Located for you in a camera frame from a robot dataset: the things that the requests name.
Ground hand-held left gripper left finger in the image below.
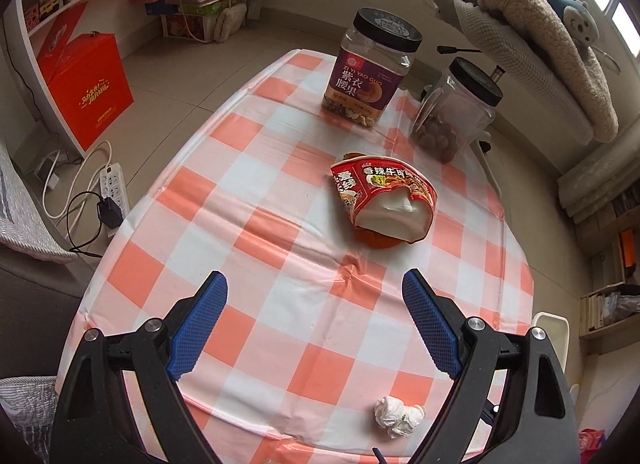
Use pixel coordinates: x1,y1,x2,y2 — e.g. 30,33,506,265
50,270,229,464

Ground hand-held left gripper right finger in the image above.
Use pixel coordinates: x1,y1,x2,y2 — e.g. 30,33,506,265
401,268,576,464

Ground white tissue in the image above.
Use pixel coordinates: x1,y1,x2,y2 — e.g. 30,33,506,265
373,395,427,439

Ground orange noodle cup lid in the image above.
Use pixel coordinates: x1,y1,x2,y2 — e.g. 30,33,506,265
345,151,403,250

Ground cream plastic trash bin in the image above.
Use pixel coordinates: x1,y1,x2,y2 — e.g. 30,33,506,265
531,311,571,385

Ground crushed red noodle cup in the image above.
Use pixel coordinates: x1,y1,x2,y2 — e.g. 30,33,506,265
330,154,437,245

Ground orange checkered tablecloth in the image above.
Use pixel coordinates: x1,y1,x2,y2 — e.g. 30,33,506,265
56,48,536,464

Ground black charger plug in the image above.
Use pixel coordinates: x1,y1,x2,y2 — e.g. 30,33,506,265
96,196,124,230

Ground white power strip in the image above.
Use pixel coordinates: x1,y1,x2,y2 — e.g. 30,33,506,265
100,162,130,237

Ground wooden desk shelf unit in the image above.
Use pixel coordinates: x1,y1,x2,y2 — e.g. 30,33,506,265
580,204,640,345

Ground silver foil bag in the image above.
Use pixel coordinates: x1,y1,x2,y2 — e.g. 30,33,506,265
602,291,640,325

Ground grey striped cloth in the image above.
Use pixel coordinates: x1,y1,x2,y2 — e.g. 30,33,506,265
0,141,78,265
0,376,61,464

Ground red packet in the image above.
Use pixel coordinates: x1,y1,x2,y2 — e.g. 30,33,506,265
579,431,608,464

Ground clear plastic nut jar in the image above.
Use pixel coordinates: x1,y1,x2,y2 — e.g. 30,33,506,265
409,56,503,164

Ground orange box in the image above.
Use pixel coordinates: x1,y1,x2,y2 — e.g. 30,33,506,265
619,229,637,270

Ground white power adapter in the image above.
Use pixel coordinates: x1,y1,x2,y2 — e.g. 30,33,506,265
34,154,63,191

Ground purple label nut jar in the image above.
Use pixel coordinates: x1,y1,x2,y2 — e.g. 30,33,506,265
322,8,422,130

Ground red gift box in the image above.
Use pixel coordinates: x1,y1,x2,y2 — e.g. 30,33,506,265
36,1,136,154

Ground printed cardboard box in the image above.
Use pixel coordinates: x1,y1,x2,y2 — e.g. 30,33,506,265
145,0,221,41

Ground beige fleece blanket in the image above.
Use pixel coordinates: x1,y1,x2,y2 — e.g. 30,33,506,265
475,0,621,145

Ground grey office chair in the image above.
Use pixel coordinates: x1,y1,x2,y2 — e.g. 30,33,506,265
427,0,626,155

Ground white fuzzy slippers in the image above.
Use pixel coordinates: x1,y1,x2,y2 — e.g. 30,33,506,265
214,3,248,43

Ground white power cable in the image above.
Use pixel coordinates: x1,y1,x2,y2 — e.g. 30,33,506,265
42,140,113,220

